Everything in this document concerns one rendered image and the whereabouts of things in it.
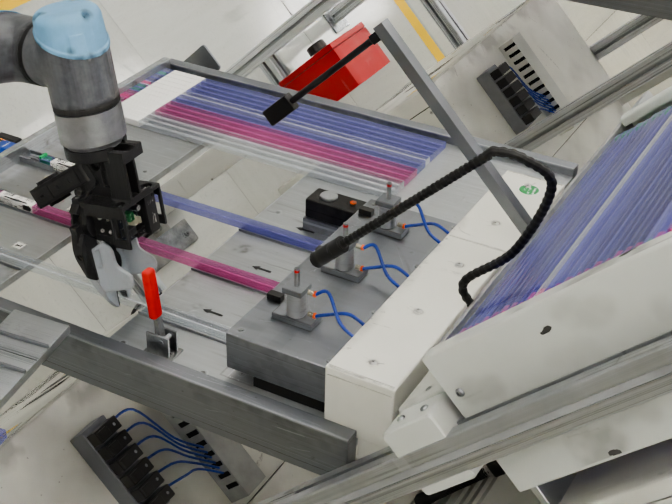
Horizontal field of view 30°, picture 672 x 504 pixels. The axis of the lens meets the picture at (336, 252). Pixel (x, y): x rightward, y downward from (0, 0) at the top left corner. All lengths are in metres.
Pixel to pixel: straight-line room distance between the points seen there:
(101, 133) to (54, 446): 0.59
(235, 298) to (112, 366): 0.18
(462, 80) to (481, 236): 1.38
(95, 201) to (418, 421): 0.47
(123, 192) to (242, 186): 1.74
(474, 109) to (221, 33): 0.83
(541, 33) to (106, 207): 1.98
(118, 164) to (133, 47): 1.76
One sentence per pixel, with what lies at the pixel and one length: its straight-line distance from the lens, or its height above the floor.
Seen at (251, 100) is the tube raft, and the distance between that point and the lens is 1.98.
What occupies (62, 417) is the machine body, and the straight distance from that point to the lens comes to 1.85.
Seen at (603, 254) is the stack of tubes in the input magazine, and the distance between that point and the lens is 1.14.
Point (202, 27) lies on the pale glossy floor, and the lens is 3.34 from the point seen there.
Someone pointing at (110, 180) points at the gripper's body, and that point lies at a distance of 1.42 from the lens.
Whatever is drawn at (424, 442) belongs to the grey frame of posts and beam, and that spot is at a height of 1.35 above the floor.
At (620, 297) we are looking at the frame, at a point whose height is 1.60.
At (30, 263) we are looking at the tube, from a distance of 1.60.
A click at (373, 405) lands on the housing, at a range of 1.28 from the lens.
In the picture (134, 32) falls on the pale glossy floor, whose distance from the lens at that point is 3.18.
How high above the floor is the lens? 2.14
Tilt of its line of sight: 41 degrees down
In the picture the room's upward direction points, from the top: 59 degrees clockwise
